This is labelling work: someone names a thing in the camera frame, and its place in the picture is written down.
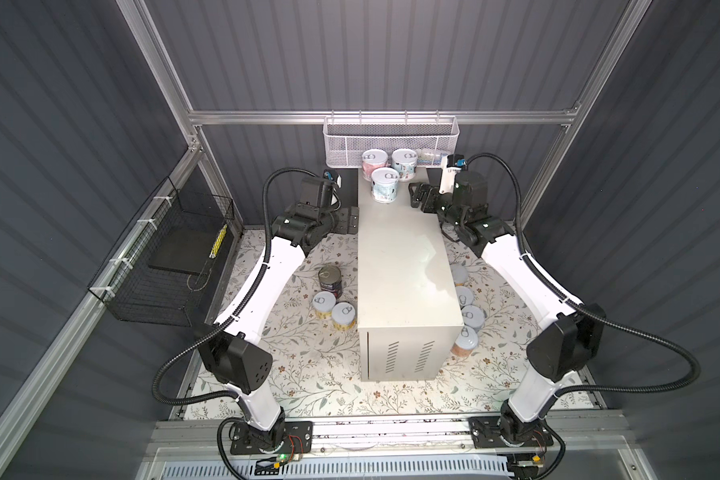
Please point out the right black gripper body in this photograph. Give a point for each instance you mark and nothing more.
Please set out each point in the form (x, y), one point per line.
(447, 214)

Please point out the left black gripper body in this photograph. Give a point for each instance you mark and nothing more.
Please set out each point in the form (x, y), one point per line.
(334, 222)

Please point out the teal labelled can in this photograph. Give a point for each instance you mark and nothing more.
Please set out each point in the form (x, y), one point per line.
(404, 161)

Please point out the light blue labelled can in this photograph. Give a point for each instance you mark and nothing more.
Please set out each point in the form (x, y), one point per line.
(385, 182)

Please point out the pink labelled can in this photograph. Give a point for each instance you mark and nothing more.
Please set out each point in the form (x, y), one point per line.
(372, 160)

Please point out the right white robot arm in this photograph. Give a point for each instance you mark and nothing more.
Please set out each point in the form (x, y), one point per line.
(570, 330)

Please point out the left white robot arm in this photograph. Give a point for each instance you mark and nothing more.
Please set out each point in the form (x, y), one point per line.
(229, 347)

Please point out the white metal cabinet counter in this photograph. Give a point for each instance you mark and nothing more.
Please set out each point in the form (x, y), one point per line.
(408, 314)

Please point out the dark bare-lid tin can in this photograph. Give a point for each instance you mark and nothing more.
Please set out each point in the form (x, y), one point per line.
(330, 280)

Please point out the yellow can far right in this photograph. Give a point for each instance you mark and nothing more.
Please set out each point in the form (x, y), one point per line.
(459, 274)

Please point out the yellow labelled can left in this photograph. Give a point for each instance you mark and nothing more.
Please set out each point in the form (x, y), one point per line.
(323, 303)

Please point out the green labelled can right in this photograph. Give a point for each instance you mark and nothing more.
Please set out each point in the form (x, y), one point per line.
(465, 295)

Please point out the small can beside cabinet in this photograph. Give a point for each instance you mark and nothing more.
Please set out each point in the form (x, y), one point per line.
(343, 316)

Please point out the yellow marker in basket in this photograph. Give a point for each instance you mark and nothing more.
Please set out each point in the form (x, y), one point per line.
(218, 242)

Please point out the white lidded can right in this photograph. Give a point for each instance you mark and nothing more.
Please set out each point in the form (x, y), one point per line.
(473, 316)

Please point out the orange labelled can right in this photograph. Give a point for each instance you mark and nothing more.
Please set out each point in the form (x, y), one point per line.
(465, 343)

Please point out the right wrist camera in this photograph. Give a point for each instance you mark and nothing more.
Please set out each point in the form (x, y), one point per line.
(451, 165)

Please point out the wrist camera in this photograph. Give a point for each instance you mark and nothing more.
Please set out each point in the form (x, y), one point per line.
(451, 165)
(333, 176)

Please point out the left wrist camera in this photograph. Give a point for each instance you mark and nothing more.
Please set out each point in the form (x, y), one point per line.
(333, 176)

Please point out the white wire mesh basket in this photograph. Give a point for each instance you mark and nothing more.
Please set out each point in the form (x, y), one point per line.
(346, 137)

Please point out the black wire wall basket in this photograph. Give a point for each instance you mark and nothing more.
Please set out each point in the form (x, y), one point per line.
(163, 274)

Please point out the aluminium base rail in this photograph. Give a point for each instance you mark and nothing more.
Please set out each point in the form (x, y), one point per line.
(395, 434)

